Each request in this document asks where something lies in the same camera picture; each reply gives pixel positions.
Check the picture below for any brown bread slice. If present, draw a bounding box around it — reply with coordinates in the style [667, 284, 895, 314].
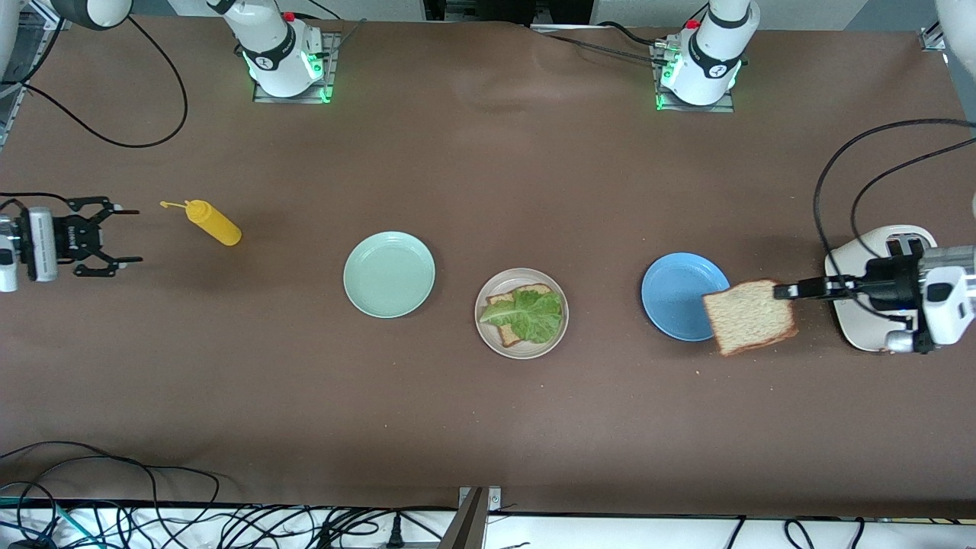
[701, 279, 800, 358]
[486, 283, 554, 348]

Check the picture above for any yellow mustard squeeze bottle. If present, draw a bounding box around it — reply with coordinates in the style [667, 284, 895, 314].
[159, 200, 242, 247]

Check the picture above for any green lettuce leaf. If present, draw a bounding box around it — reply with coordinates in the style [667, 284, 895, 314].
[479, 287, 563, 345]

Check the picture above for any blue plate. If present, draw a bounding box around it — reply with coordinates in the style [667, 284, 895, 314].
[640, 252, 733, 342]

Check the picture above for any beige plate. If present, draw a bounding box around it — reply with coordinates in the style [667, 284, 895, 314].
[474, 268, 570, 360]

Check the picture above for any mint green plate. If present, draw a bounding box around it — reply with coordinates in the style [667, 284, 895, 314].
[343, 231, 436, 319]

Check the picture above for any white toaster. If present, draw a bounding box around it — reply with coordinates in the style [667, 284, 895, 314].
[825, 224, 937, 354]

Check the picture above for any brown table cover sheet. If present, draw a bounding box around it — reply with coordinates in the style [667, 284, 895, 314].
[0, 14, 976, 519]

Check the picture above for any black equipment behind table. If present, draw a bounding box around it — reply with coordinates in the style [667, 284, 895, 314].
[423, 0, 594, 27]

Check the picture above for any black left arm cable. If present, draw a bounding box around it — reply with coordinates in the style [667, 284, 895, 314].
[813, 118, 976, 321]

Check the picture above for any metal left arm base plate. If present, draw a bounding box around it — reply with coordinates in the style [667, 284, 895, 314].
[654, 42, 737, 114]

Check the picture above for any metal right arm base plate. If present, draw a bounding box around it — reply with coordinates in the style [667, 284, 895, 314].
[252, 30, 336, 104]

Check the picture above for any teal cable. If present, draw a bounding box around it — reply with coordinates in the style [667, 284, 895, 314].
[0, 496, 96, 546]

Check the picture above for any black base power cable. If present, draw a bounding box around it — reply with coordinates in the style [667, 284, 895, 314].
[530, 27, 668, 66]

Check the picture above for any silver angle bracket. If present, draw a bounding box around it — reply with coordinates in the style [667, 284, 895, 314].
[457, 486, 502, 513]

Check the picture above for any grey metal post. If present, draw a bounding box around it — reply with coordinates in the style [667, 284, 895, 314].
[438, 488, 489, 549]

